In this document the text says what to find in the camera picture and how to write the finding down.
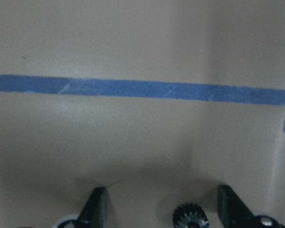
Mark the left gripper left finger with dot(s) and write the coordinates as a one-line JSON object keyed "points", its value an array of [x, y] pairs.
{"points": [[94, 213]]}

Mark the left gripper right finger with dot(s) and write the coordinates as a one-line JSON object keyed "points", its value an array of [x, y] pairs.
{"points": [[232, 211]]}

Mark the small black gear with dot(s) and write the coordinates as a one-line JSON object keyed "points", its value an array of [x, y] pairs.
{"points": [[189, 215]]}

